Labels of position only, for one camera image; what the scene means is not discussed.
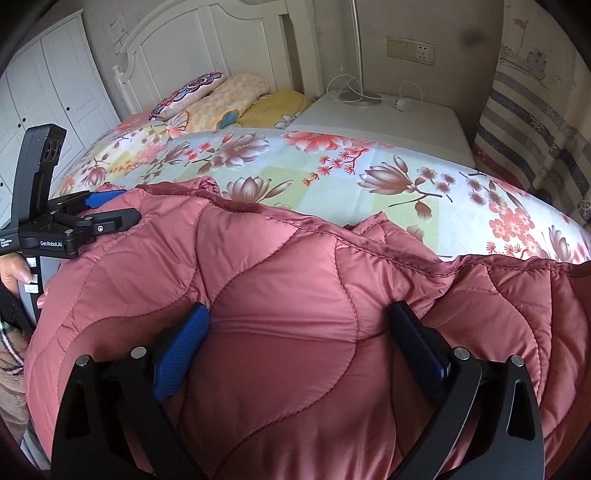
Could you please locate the patterned purple pillow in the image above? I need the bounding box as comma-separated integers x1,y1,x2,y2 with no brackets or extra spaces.
148,71,228,121

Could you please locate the person's left hand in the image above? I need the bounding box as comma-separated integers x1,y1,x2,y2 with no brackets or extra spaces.
0,253,51,309

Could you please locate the white wooden headboard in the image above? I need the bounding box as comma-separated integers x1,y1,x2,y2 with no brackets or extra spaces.
113,0,324,116

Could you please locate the floral bed sheet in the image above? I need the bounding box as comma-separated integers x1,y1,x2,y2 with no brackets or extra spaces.
55,113,591,266

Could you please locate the yellow pillow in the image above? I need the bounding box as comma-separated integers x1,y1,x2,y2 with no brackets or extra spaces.
238,90,311,130

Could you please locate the white nightstand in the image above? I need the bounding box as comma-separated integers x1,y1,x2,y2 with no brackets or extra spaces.
284,90,476,169

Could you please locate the beige wall socket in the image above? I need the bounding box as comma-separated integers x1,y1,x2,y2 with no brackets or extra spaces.
387,39,435,64

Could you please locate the beige quilted pillow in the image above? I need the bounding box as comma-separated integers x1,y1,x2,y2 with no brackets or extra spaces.
168,74,272,134

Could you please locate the white wardrobe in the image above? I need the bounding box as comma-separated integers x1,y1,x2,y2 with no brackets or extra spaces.
0,9,121,229

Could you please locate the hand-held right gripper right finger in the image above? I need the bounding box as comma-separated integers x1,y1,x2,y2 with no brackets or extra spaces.
387,300,546,480

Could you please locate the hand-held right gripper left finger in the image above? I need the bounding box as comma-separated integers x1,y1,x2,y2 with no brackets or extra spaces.
51,302,211,480

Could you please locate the printed striped curtain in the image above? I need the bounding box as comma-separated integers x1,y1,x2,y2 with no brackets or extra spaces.
475,0,591,222

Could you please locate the silver lamp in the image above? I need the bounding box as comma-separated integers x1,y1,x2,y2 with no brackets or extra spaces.
339,0,383,108

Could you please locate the paper wall notice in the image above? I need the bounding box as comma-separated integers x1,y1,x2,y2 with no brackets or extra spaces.
107,14,129,51

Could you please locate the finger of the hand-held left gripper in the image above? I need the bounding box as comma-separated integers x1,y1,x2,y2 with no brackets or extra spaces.
46,188,129,216
69,207,142,243

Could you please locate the white cable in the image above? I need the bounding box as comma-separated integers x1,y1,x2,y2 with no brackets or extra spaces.
325,74,423,104

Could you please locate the pink quilted jacket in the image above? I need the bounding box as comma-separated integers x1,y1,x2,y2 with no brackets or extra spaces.
25,178,591,480

